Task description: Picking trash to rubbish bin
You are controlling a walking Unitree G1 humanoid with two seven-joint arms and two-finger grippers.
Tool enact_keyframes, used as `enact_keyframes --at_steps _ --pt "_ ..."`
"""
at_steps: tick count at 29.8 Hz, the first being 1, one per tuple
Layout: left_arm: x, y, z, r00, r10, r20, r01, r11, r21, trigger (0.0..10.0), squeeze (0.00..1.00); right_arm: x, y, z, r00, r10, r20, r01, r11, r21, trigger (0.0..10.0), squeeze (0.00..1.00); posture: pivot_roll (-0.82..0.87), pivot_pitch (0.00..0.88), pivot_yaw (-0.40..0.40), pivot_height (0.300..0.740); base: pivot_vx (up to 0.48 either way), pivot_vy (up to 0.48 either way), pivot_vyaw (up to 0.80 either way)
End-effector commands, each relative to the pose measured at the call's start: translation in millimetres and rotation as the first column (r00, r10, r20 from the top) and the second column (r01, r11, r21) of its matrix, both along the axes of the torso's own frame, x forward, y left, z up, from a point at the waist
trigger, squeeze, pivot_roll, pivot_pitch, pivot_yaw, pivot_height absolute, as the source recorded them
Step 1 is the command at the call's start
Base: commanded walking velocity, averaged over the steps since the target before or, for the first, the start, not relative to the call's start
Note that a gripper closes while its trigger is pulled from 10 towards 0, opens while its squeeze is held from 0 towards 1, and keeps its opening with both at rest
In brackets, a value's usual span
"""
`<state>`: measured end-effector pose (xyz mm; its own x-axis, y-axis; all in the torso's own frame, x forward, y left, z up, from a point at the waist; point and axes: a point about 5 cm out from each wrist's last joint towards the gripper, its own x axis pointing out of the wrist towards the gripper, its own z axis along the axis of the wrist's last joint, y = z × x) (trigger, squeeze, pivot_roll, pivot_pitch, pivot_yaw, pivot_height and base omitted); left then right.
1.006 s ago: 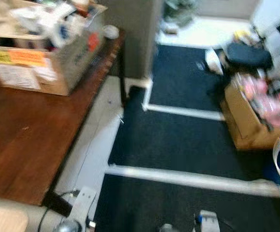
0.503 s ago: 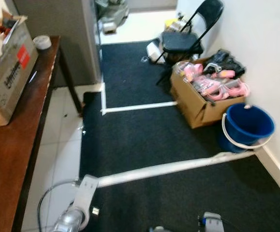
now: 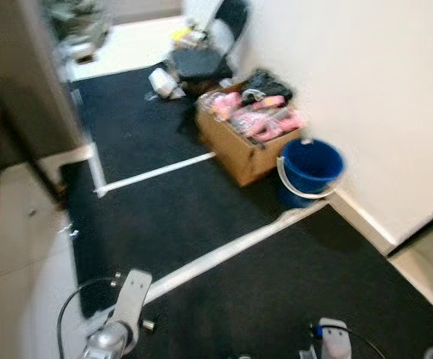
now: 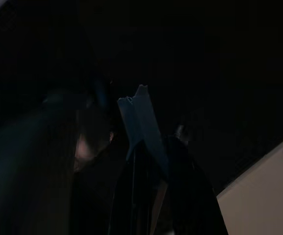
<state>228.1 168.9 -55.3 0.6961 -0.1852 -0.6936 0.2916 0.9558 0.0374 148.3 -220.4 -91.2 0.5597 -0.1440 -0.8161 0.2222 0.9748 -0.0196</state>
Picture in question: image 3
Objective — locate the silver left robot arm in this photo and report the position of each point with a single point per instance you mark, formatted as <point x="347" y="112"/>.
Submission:
<point x="108" y="345"/>

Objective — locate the blue plastic bucket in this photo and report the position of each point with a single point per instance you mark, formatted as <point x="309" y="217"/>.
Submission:
<point x="309" y="166"/>

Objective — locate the black floor mat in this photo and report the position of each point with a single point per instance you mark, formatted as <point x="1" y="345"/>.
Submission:
<point x="164" y="224"/>
<point x="291" y="299"/>
<point x="134" y="123"/>

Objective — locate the pink plastic packets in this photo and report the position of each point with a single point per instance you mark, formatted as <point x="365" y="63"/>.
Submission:
<point x="257" y="120"/>

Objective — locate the black bag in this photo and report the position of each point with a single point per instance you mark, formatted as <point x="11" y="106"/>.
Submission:
<point x="267" y="84"/>

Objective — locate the open cardboard box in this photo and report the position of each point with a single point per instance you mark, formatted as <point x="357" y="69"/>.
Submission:
<point x="235" y="158"/>

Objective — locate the white floor tape strip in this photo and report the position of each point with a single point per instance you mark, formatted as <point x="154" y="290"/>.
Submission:
<point x="223" y="253"/>
<point x="156" y="173"/>

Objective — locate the black folding chair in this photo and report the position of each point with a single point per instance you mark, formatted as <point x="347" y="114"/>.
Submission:
<point x="197" y="64"/>

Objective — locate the white crumpled bag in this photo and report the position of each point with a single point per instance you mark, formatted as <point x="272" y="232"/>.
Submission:
<point x="164" y="82"/>

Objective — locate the grey green bundle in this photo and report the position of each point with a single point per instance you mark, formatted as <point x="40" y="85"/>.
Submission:
<point x="78" y="26"/>

